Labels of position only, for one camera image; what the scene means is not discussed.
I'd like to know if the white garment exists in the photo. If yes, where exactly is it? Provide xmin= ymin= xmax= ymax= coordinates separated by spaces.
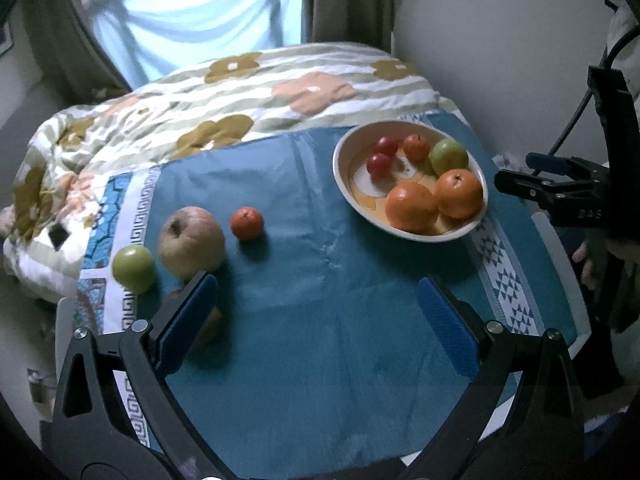
xmin=607 ymin=0 xmax=640 ymax=101

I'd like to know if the person's right hand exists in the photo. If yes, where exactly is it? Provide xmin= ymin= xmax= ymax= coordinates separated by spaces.
xmin=572 ymin=242 xmax=608 ymax=291

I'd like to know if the cream bowl with bear print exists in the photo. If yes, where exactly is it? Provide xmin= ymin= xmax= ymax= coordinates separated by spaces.
xmin=332 ymin=121 xmax=488 ymax=244

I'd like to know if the black curved cable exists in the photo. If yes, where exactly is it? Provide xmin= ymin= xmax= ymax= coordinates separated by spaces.
xmin=547 ymin=0 xmax=640 ymax=158

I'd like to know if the pale reddish apple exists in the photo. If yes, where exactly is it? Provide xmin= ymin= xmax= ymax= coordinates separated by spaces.
xmin=158 ymin=206 xmax=226 ymax=279

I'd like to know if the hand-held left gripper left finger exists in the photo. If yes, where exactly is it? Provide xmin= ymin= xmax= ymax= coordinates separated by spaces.
xmin=40 ymin=270 xmax=226 ymax=480

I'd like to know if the grey-brown curtain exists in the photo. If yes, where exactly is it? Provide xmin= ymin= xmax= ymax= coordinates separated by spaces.
xmin=300 ymin=0 xmax=396 ymax=53
xmin=30 ymin=0 xmax=131 ymax=96

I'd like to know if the large orange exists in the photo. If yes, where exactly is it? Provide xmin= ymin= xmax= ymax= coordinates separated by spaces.
xmin=385 ymin=181 xmax=439 ymax=233
xmin=433 ymin=169 xmax=484 ymax=219

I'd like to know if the green apple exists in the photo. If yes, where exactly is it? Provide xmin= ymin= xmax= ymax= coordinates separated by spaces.
xmin=430 ymin=138 xmax=470 ymax=177
xmin=111 ymin=245 xmax=155 ymax=294

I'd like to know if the small tangerine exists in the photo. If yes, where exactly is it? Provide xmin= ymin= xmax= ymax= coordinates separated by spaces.
xmin=402 ymin=133 xmax=431 ymax=162
xmin=230 ymin=206 xmax=264 ymax=241

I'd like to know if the light blue window cloth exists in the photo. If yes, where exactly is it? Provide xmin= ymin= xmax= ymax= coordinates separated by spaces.
xmin=87 ymin=0 xmax=306 ymax=83

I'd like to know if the crumpled white bag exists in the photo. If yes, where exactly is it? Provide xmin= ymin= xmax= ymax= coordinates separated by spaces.
xmin=492 ymin=152 xmax=527 ymax=172

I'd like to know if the floral striped blanket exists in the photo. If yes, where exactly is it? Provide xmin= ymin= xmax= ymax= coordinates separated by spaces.
xmin=2 ymin=42 xmax=463 ymax=303

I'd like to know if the blue patterned tablecloth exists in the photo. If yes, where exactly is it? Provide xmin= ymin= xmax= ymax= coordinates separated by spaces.
xmin=75 ymin=110 xmax=576 ymax=466

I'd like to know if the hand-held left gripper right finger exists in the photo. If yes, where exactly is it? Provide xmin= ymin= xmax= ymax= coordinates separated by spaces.
xmin=405 ymin=275 xmax=586 ymax=480

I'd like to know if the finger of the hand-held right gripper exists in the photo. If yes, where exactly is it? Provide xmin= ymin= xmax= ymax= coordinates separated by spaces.
xmin=526 ymin=153 xmax=601 ymax=182
xmin=494 ymin=169 xmax=557 ymax=207

